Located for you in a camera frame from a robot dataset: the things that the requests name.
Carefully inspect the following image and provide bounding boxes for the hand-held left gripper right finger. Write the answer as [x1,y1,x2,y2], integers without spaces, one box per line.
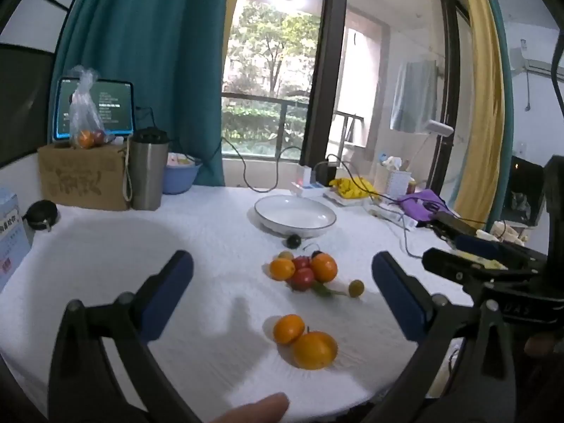
[366,251,516,423]

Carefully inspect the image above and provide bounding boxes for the black round pouch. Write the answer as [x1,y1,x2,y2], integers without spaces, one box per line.
[24,200,59,232]

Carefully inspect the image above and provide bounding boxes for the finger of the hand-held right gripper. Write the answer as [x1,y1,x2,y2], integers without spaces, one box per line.
[429,212,547,262]
[422,248,509,287]

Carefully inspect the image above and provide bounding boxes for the white plate with dark rim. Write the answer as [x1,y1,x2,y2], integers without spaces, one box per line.
[254,195,338,235]

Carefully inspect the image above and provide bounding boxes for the purple cloth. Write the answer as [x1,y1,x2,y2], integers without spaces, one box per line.
[397,189,448,223]

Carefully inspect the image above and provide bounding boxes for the person's left hand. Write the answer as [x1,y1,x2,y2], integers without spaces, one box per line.
[207,393,290,423]

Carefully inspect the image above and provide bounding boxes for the white power strip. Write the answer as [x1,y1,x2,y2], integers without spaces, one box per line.
[290,180,336,200]

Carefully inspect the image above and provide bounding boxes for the balcony railing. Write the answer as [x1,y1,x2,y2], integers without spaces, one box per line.
[221,92,316,160]

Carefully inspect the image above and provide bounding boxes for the small orange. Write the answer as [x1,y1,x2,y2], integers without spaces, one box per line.
[273,314,306,345]
[269,258,296,282]

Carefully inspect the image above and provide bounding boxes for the clear plastic bag of fruit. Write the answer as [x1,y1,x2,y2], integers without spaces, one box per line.
[68,65,116,149]

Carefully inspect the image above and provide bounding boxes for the large orange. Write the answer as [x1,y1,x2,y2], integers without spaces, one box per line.
[309,252,338,284]
[292,331,339,371]

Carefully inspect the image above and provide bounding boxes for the black charger cable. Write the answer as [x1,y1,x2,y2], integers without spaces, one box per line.
[220,136,310,193]

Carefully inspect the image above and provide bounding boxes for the green leaf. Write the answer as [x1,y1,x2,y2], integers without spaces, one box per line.
[314,283,349,297]

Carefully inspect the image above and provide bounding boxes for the person's right hand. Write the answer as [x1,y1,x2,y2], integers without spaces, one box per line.
[524,332,564,360]

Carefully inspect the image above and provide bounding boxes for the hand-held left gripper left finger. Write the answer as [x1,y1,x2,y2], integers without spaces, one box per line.
[48,250,203,423]

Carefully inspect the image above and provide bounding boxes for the brown cardboard box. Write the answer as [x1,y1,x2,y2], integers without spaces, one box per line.
[37,141,131,211]

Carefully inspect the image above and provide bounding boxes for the grey cable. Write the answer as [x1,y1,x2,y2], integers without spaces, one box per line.
[396,211,424,259]

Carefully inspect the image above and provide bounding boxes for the blue plastic bowl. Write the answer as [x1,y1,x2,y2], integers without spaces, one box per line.
[163,152,203,195]

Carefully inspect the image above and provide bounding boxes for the white air conditioner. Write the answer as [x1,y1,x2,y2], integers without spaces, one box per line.
[510,39,564,82]

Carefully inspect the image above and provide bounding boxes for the hanging pale blue towel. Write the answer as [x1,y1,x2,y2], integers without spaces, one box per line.
[390,59,440,133]

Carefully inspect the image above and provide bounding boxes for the yellow plastic bag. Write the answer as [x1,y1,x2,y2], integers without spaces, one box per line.
[330,176,380,200]

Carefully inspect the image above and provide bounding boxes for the black power adapter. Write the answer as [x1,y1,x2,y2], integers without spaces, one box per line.
[314,161,338,186]

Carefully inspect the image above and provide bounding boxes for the white perforated basket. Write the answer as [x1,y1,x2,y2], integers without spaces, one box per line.
[374,159,413,197]

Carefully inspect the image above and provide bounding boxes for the white desk lamp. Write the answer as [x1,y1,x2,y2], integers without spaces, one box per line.
[407,120,454,173]

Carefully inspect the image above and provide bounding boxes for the red tomato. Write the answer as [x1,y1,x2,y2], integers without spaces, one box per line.
[288,269,315,292]

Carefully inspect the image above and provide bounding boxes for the dark box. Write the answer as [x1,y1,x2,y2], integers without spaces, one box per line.
[511,156,546,226]

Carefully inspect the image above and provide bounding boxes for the blue and white box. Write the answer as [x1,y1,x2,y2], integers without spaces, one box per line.
[0,187,34,294]

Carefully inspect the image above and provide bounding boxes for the stainless steel tumbler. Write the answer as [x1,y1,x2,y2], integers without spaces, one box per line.
[128,128,171,211]

